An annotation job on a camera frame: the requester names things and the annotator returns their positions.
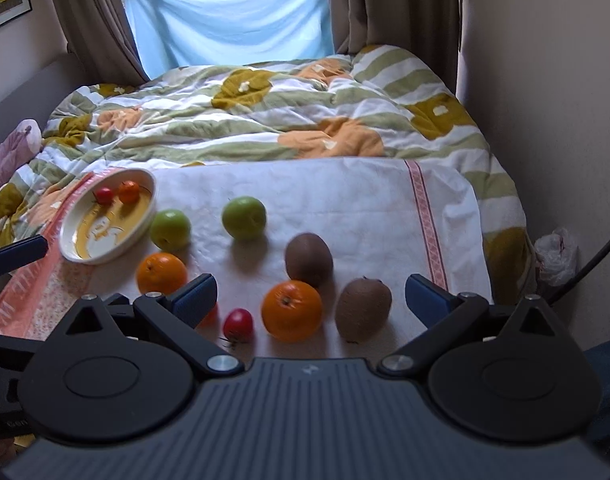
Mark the brown kiwi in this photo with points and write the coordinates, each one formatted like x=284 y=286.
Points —
x=362 y=308
x=308 y=259

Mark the dark blue cloth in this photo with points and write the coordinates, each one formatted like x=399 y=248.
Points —
x=607 y=375

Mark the brown curtain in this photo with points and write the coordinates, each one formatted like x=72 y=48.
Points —
x=395 y=5
x=92 y=15

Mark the small orange cherry tomato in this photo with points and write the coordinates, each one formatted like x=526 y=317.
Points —
x=128 y=191
x=211 y=316

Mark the floral striped quilt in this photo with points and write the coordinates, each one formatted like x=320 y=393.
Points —
x=285 y=105

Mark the green apple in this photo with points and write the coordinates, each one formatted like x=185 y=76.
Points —
x=243 y=217
x=170 y=229

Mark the white bowl with yellow inside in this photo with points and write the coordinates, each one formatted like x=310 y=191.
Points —
x=110 y=242

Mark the light blue cloth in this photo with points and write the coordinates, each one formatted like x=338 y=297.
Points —
x=225 y=20

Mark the small red cherry tomato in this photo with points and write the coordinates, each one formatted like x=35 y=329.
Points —
x=104 y=195

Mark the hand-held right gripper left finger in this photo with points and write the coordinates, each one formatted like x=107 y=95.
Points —
x=199 y=296

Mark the white towel with pink border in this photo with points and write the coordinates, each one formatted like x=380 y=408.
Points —
x=335 y=200

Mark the pink plush toy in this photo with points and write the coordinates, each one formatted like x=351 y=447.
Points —
x=10 y=155

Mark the white plastic bag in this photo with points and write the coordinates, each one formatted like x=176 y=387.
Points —
x=555 y=257

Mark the grey upholstered bed frame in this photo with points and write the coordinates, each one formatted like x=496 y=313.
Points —
x=20 y=95

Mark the orange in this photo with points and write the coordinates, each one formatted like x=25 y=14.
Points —
x=291 y=311
x=161 y=273

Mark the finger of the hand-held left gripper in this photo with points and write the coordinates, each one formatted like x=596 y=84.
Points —
x=20 y=255

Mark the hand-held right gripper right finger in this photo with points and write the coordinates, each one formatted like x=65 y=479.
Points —
x=425 y=301

